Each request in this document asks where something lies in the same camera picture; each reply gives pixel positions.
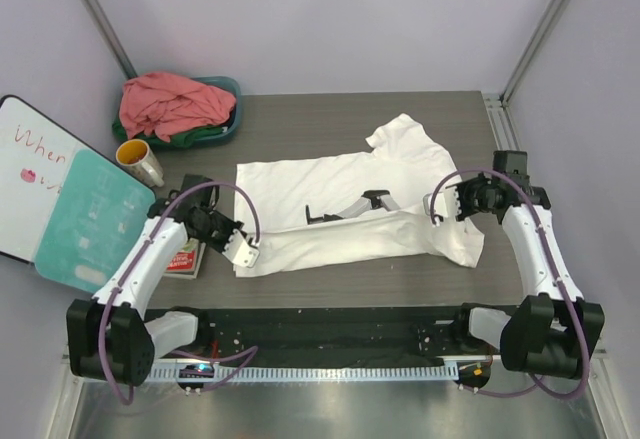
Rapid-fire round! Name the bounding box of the white t shirt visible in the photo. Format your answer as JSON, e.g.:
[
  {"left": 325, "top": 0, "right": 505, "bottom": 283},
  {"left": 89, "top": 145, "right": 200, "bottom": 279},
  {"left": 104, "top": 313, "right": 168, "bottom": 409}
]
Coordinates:
[{"left": 234, "top": 114, "right": 484, "bottom": 278}]

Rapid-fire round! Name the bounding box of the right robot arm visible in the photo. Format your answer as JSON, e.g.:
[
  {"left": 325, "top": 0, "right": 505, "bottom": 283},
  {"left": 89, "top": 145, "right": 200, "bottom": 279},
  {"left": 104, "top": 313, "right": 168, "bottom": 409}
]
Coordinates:
[{"left": 451, "top": 150, "right": 605, "bottom": 379}]

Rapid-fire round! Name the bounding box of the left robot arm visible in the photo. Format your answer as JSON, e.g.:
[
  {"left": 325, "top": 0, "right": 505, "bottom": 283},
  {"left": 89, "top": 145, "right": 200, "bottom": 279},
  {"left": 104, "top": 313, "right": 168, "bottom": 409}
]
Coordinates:
[{"left": 66, "top": 175, "right": 261, "bottom": 387}]

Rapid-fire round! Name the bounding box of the red book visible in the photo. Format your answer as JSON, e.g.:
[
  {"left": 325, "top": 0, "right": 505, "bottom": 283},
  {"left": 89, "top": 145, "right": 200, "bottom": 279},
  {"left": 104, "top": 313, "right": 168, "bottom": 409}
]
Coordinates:
[{"left": 164, "top": 238, "right": 206, "bottom": 280}]

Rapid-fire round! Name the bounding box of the green t shirt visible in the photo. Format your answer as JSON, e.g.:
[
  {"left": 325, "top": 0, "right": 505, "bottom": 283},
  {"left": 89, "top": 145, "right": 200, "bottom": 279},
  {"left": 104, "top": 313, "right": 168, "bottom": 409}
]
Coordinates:
[{"left": 110, "top": 117, "right": 226, "bottom": 150}]

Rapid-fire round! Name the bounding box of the yellow inside mug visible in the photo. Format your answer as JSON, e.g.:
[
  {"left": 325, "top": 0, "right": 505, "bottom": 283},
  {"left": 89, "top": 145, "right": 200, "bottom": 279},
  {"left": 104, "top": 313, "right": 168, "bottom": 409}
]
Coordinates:
[{"left": 116, "top": 139, "right": 164, "bottom": 187}]

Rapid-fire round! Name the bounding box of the teal laundry basket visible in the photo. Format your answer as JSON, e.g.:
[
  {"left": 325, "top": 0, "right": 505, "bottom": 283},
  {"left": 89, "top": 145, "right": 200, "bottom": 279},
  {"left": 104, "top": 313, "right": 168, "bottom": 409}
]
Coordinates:
[{"left": 112, "top": 75, "right": 244, "bottom": 149}]

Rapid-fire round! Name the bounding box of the teal mat sheet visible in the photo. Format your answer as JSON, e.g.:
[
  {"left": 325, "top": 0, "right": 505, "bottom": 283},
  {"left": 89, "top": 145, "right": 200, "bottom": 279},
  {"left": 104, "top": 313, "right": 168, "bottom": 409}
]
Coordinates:
[{"left": 34, "top": 149, "right": 155, "bottom": 294}]

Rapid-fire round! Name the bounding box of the pink t shirt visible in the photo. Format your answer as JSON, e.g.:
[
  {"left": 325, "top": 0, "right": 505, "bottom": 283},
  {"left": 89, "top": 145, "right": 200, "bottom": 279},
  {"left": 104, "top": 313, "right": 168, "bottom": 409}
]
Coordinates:
[{"left": 119, "top": 71, "right": 237, "bottom": 143}]

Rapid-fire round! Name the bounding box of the whiteboard with red writing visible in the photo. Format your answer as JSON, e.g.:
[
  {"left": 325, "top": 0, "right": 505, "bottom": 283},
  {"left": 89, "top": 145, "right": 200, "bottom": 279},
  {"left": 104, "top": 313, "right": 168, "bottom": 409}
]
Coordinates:
[{"left": 1, "top": 95, "right": 86, "bottom": 262}]

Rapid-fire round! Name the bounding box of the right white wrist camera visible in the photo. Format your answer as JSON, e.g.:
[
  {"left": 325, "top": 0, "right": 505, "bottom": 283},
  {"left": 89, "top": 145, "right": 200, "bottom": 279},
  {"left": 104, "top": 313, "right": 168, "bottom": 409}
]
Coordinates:
[{"left": 423, "top": 185, "right": 460, "bottom": 227}]

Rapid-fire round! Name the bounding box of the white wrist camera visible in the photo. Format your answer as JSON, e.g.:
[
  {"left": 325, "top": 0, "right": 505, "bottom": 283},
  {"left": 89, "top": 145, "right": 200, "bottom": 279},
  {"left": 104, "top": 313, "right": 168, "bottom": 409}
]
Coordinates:
[
  {"left": 222, "top": 230, "right": 259, "bottom": 268},
  {"left": 423, "top": 185, "right": 460, "bottom": 227}
]

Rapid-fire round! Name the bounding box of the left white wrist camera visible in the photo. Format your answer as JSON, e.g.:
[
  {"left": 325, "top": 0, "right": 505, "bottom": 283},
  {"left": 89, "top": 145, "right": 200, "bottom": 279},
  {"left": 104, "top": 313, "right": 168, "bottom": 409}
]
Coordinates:
[{"left": 222, "top": 230, "right": 259, "bottom": 268}]

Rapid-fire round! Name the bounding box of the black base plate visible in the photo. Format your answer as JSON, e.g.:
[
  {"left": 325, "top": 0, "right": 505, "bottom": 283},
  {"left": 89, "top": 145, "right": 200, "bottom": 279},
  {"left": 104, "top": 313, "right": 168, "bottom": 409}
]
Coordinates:
[{"left": 154, "top": 307, "right": 506, "bottom": 360}]

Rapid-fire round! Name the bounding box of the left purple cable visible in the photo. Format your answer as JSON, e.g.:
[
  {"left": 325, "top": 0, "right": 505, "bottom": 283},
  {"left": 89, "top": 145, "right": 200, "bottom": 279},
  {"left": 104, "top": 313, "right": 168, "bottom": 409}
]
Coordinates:
[{"left": 98, "top": 181, "right": 263, "bottom": 406}]

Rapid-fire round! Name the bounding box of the purple cable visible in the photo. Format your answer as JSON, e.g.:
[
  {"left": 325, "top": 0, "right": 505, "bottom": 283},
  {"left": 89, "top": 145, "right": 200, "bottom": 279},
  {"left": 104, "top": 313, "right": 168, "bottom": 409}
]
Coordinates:
[
  {"left": 428, "top": 167, "right": 594, "bottom": 402},
  {"left": 98, "top": 181, "right": 263, "bottom": 406}
]

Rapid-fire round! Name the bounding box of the white slotted cable duct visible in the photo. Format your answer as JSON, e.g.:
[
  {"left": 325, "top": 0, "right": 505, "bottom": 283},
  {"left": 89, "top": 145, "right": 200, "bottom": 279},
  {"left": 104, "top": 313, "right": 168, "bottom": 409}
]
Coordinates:
[{"left": 85, "top": 364, "right": 460, "bottom": 383}]

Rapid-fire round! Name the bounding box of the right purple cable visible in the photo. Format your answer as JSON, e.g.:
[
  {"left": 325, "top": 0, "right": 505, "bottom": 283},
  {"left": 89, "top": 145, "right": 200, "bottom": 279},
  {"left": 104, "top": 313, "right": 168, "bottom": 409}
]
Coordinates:
[{"left": 428, "top": 167, "right": 594, "bottom": 402}]

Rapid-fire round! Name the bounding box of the right corner aluminium post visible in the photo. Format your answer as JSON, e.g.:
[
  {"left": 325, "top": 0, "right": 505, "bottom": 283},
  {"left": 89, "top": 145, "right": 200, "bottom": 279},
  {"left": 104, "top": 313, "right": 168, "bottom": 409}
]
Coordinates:
[{"left": 500, "top": 0, "right": 571, "bottom": 107}]

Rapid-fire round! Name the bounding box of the corner aluminium post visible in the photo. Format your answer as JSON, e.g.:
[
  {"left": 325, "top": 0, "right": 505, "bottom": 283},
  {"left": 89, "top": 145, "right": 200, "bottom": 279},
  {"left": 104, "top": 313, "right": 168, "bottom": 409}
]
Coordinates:
[
  {"left": 500, "top": 0, "right": 571, "bottom": 107},
  {"left": 81, "top": 0, "right": 137, "bottom": 79}
]

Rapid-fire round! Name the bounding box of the left corner aluminium post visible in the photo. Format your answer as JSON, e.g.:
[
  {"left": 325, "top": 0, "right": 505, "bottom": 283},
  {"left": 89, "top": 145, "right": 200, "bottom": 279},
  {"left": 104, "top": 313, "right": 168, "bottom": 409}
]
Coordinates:
[{"left": 81, "top": 0, "right": 137, "bottom": 79}]

